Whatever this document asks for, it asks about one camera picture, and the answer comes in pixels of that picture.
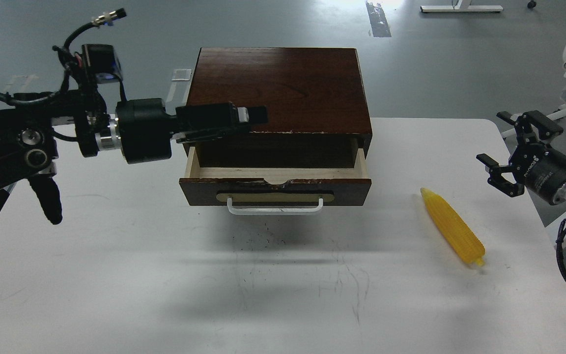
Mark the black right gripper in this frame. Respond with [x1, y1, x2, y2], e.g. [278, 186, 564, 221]
[476, 110, 566, 205]

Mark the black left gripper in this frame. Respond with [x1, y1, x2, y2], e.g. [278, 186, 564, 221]
[116, 98, 269, 164]

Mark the wooden drawer with white handle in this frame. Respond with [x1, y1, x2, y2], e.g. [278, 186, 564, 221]
[179, 147, 371, 216]

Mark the yellow corn cob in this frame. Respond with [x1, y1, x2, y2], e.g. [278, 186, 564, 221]
[420, 187, 485, 266]

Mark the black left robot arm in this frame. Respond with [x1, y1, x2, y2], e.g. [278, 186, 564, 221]
[0, 8, 268, 225]

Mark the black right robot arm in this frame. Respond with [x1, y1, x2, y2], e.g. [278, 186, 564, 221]
[476, 110, 566, 206]

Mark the dark brown wooden cabinet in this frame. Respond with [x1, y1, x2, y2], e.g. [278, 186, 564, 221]
[187, 47, 372, 168]

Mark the white stand base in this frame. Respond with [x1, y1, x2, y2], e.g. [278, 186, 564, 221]
[420, 0, 504, 13]

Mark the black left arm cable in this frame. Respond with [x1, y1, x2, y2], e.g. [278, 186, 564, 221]
[0, 8, 127, 106]

